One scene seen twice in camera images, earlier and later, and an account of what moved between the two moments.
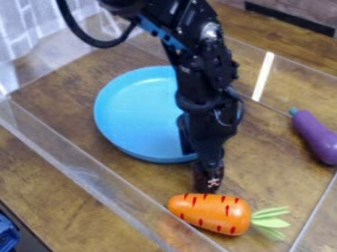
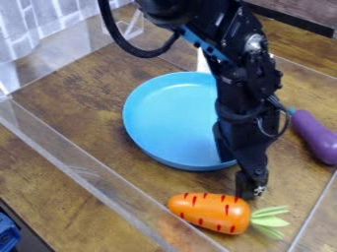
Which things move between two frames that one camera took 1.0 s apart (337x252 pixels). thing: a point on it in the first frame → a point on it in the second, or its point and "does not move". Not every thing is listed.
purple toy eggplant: x=318 y=136 does not move
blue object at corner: x=10 y=235 does not move
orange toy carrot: x=224 y=214 does not move
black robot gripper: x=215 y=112 → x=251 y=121
